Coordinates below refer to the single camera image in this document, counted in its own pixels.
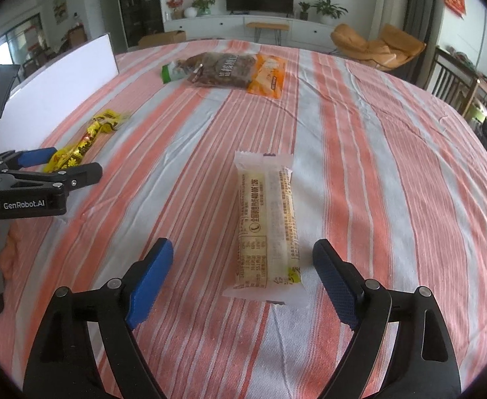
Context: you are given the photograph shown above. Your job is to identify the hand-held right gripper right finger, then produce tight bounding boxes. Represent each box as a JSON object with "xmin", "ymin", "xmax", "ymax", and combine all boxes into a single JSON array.
[{"xmin": 312, "ymin": 239, "xmax": 462, "ymax": 399}]

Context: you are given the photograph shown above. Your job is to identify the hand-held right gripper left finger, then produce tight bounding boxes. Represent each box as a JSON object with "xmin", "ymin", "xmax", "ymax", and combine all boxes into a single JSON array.
[{"xmin": 22, "ymin": 237, "xmax": 174, "ymax": 399}]

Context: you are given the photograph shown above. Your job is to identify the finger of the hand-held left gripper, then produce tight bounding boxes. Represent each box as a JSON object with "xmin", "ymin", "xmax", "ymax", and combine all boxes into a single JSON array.
[
  {"xmin": 8, "ymin": 162, "xmax": 103, "ymax": 194},
  {"xmin": 0, "ymin": 147, "xmax": 60, "ymax": 172}
]

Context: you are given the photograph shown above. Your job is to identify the long yellow snack packet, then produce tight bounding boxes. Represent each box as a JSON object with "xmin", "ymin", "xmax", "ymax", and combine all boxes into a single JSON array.
[{"xmin": 43, "ymin": 109, "xmax": 133, "ymax": 174}]

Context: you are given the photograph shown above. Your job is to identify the white and pale yellow packet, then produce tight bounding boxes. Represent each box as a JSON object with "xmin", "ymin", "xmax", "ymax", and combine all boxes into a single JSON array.
[{"xmin": 222, "ymin": 150, "xmax": 306, "ymax": 309}]

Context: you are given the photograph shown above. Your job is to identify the green and white packet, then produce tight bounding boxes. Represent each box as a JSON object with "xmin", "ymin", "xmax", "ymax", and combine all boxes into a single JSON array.
[{"xmin": 161, "ymin": 60, "xmax": 194, "ymax": 84}]

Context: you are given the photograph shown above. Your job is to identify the clear brown and orange packet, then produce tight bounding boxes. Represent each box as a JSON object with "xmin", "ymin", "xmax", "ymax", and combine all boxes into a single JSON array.
[{"xmin": 185, "ymin": 52, "xmax": 288, "ymax": 99}]

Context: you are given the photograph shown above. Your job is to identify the white board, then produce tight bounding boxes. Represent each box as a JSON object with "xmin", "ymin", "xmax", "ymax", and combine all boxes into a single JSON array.
[{"xmin": 0, "ymin": 33, "xmax": 119, "ymax": 154}]

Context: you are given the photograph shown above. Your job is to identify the striped orange and white tablecloth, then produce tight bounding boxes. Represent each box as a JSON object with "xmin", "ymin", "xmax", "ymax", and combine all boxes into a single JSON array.
[{"xmin": 0, "ymin": 39, "xmax": 487, "ymax": 399}]

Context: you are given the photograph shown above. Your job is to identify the cardboard box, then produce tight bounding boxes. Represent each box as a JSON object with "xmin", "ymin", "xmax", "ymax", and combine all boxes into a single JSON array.
[{"xmin": 137, "ymin": 30, "xmax": 187, "ymax": 49}]

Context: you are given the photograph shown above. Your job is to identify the dark display cabinet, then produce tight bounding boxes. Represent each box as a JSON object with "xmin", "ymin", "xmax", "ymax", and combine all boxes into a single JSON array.
[{"xmin": 116, "ymin": 0, "xmax": 164, "ymax": 48}]

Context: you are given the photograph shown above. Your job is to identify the red flowers in vase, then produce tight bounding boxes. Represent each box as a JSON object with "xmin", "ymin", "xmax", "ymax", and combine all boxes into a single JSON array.
[{"xmin": 166, "ymin": 0, "xmax": 186, "ymax": 20}]

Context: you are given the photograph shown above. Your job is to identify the leafy plant in pale vase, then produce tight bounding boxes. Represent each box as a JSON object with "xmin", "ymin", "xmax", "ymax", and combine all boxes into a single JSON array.
[{"xmin": 191, "ymin": 0, "xmax": 218, "ymax": 17}]

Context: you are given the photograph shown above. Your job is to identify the dark wooden chair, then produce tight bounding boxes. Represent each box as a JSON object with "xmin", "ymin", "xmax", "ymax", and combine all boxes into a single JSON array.
[{"xmin": 424, "ymin": 46, "xmax": 481, "ymax": 115}]

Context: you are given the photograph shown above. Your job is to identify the wooden bench with metal legs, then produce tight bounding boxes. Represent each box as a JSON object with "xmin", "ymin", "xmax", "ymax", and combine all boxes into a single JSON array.
[{"xmin": 245, "ymin": 23, "xmax": 290, "ymax": 46}]

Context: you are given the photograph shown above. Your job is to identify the orange lounge chair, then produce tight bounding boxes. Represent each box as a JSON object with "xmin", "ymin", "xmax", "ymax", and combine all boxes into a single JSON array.
[{"xmin": 330, "ymin": 23, "xmax": 427, "ymax": 71}]

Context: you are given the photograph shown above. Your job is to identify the white television cabinet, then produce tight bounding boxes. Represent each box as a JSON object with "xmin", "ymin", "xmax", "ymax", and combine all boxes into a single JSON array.
[{"xmin": 162, "ymin": 12, "xmax": 346, "ymax": 53}]

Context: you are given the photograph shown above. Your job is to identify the large plant in white pot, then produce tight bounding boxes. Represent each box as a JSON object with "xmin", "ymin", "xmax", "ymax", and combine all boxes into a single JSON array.
[{"xmin": 311, "ymin": 0, "xmax": 349, "ymax": 25}]

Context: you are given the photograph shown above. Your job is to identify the grey curtain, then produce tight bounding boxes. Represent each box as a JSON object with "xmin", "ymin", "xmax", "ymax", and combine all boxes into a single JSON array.
[{"xmin": 406, "ymin": 0, "xmax": 446, "ymax": 79}]

